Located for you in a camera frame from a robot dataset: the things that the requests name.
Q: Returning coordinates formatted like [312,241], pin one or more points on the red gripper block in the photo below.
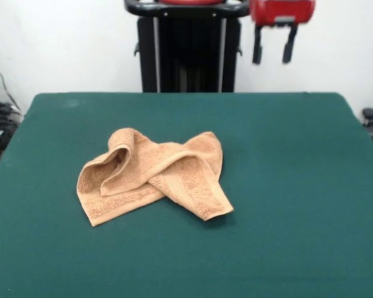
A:
[279,10]

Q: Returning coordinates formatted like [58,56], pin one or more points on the tan terry towel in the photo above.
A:
[174,183]

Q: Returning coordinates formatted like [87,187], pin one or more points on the dark green table cloth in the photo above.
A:
[267,217]

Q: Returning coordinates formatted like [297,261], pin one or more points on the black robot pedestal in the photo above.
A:
[189,52]

